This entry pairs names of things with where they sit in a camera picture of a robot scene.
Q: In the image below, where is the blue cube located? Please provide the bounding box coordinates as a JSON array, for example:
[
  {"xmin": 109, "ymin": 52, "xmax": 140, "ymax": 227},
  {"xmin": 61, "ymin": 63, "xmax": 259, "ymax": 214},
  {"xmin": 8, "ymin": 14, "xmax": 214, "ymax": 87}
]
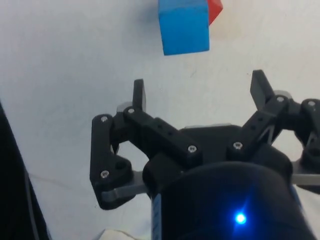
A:
[{"xmin": 157, "ymin": 0, "xmax": 211, "ymax": 57}]

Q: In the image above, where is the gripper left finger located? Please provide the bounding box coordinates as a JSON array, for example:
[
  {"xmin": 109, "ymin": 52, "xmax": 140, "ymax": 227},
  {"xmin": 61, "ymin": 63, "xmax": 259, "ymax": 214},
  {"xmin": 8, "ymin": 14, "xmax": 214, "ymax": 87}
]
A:
[{"xmin": 89, "ymin": 78, "xmax": 203, "ymax": 211}]

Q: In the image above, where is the red cube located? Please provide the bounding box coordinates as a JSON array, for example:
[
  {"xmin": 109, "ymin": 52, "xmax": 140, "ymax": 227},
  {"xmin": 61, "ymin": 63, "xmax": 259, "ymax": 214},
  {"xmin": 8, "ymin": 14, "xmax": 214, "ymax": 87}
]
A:
[{"xmin": 206, "ymin": 0, "xmax": 224, "ymax": 26}]

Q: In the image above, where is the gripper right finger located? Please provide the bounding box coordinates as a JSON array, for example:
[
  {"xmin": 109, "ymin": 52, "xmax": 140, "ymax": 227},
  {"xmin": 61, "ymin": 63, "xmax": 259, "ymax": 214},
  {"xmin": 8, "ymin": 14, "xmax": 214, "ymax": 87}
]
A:
[{"xmin": 225, "ymin": 69, "xmax": 320, "ymax": 173}]

